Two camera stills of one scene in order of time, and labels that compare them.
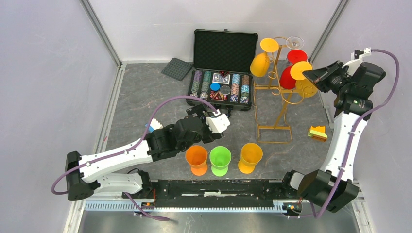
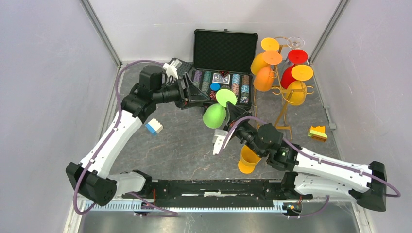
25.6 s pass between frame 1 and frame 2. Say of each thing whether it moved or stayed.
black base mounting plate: stayed
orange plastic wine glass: moved
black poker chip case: stayed
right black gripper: moved
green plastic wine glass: moved
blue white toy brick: stayed
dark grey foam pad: stayed
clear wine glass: stayed
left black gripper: moved
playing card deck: stayed
